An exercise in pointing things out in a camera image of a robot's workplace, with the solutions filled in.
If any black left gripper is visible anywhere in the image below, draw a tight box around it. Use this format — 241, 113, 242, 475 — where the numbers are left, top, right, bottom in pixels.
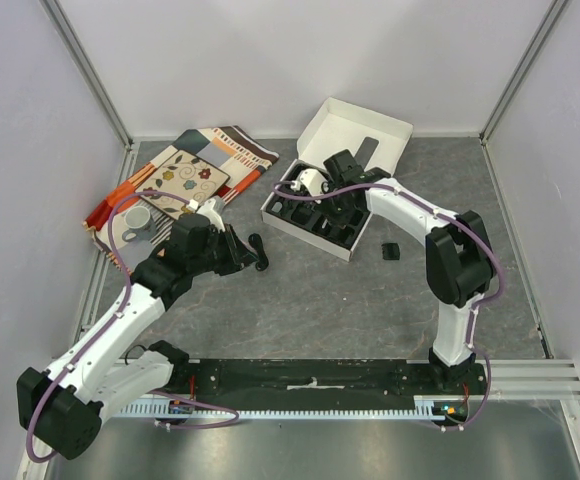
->
189, 223, 259, 276

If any white cardboard clipper box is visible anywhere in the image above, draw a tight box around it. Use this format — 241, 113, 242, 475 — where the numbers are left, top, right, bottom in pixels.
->
261, 97, 414, 261

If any black clipper guard comb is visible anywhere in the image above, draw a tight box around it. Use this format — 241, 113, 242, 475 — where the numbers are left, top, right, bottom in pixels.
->
381, 242, 401, 261

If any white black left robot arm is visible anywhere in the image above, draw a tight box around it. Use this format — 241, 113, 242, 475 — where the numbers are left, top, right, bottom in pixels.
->
16, 214, 269, 463

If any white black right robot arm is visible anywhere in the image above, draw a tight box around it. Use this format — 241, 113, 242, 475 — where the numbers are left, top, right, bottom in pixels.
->
322, 150, 501, 394

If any black plastic tray insert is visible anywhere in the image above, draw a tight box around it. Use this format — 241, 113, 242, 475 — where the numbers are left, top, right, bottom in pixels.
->
260, 193, 372, 259

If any floral square plate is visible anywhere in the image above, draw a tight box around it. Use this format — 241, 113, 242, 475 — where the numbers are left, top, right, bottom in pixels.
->
137, 146, 230, 220

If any grey ceramic mug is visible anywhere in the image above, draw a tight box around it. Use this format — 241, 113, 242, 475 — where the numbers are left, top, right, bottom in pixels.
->
122, 205, 156, 242

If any colourful patchwork cloth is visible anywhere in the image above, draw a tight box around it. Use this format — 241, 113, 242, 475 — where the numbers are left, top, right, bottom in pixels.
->
84, 126, 279, 271

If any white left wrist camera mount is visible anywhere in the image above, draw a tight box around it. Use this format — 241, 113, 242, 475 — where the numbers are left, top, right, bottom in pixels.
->
187, 196, 225, 230

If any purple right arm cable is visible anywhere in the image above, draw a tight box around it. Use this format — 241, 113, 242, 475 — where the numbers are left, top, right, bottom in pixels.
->
272, 180, 510, 434

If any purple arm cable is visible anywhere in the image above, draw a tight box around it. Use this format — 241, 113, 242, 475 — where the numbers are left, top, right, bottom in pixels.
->
25, 188, 241, 462
272, 180, 510, 434

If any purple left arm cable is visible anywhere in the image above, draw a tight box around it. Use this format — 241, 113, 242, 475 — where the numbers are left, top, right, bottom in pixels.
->
25, 188, 241, 462

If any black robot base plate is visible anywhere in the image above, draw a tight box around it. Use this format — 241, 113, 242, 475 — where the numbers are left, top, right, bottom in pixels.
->
161, 359, 487, 412

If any white slotted cable duct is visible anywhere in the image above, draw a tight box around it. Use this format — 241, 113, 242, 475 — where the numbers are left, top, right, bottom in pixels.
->
115, 396, 460, 421

